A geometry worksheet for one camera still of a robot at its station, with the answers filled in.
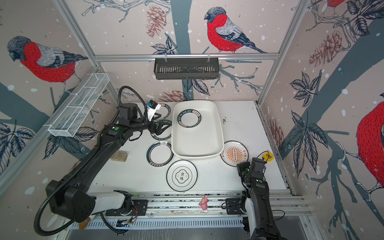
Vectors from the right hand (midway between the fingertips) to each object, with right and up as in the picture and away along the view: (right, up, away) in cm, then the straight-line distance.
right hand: (237, 161), depth 88 cm
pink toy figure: (-21, -16, -15) cm, 31 cm away
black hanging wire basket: (-44, +62, +19) cm, 78 cm away
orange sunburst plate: (-1, +4, +5) cm, 6 cm away
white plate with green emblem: (-33, -7, -4) cm, 34 cm away
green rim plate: (-30, +26, +23) cm, 46 cm away
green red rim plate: (-48, +3, +5) cm, 49 cm away
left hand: (-40, +27, -13) cm, 50 cm away
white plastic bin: (-19, +10, +10) cm, 24 cm away
